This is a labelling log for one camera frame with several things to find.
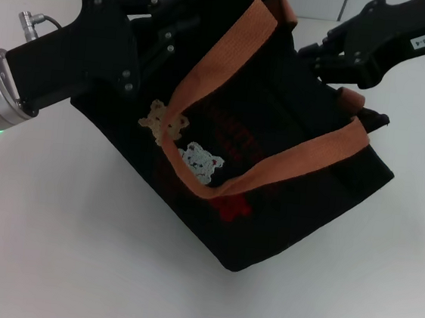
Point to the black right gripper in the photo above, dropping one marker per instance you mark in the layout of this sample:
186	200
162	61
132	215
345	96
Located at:
393	33

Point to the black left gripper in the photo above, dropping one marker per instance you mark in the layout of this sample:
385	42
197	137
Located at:
91	47

